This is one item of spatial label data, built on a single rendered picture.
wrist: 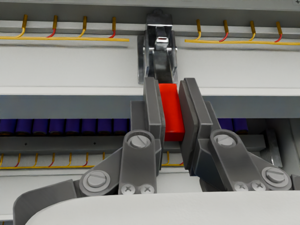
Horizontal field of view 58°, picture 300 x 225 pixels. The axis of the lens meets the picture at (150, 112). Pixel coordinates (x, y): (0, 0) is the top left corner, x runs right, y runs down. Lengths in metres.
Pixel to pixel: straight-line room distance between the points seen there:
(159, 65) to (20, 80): 0.10
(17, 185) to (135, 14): 0.26
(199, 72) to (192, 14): 0.04
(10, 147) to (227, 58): 0.27
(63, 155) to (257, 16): 0.27
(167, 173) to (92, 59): 0.21
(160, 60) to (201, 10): 0.05
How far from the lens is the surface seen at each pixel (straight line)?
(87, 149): 0.34
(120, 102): 0.20
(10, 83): 0.20
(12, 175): 0.38
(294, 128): 0.37
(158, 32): 0.18
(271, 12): 0.23
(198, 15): 0.21
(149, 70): 0.19
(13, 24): 0.22
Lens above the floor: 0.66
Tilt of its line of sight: 46 degrees down
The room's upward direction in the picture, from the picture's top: 5 degrees clockwise
